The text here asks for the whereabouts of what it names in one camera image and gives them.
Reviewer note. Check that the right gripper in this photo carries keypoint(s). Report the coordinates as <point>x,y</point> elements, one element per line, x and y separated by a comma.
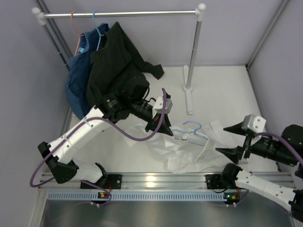
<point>236,153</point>

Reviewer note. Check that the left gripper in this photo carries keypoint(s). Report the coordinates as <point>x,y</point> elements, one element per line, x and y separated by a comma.
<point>155,121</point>

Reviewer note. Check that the white shirt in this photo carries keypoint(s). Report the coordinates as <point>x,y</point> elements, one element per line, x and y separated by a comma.
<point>163,153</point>

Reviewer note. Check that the light blue wire hanger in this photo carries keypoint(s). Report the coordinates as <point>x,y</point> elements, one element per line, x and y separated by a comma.
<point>193,136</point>

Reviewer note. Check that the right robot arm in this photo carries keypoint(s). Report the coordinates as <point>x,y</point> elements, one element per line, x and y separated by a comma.
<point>269,149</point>

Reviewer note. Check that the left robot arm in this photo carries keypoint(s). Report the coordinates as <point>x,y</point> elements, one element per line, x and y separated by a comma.
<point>59,154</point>

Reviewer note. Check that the black striped shirt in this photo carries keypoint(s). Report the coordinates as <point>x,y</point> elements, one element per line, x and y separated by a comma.
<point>119,69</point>

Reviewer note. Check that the blue checked shirt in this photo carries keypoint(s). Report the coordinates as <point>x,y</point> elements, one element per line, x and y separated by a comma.
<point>79,71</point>

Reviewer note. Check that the blue hanger under black shirt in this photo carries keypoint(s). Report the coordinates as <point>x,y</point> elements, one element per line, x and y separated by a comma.
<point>97,29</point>

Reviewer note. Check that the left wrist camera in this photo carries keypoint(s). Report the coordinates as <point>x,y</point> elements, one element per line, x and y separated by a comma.
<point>160,105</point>

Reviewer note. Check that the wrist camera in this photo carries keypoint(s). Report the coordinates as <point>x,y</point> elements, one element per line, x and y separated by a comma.
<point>253,124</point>
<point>160,105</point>

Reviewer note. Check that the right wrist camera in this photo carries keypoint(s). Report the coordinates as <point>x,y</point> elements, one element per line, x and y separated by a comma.
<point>253,124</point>

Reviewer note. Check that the aluminium mounting rail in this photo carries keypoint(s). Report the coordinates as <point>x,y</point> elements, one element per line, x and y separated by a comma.
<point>167,181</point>

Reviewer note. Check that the pink wire hanger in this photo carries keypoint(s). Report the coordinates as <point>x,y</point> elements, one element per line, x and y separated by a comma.
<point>77,31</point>

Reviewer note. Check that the slotted cable duct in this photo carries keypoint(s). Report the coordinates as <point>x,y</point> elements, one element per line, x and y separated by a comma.
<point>135,196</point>

